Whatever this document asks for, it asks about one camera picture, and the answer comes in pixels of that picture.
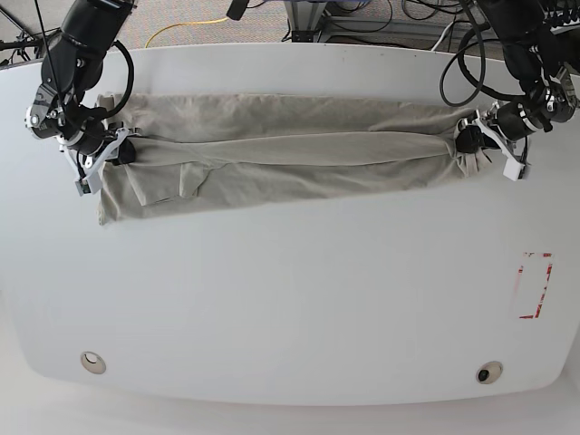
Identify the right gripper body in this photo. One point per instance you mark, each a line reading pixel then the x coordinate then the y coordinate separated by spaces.
pixel 90 140

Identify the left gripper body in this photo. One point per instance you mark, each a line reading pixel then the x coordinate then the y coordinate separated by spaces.
pixel 512 120

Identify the beige T-shirt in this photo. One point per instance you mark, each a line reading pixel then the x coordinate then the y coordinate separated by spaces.
pixel 129 194

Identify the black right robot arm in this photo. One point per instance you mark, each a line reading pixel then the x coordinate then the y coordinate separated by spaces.
pixel 72 68

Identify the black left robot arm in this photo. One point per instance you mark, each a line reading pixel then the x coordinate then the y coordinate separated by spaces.
pixel 541 53

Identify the red tape rectangle marking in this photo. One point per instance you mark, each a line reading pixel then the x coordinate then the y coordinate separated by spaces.
pixel 533 278

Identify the left table grommet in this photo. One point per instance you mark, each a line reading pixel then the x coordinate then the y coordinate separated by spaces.
pixel 93 363

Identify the table grommet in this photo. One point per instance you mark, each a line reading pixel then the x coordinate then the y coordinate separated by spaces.
pixel 489 372
pixel 93 363

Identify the right table grommet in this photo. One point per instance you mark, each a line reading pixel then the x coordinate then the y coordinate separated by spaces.
pixel 489 372

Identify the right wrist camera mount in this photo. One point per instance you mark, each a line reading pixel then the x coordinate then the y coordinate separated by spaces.
pixel 88 169

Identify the aluminium frame base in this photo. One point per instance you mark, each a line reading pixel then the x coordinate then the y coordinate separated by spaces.
pixel 310 21

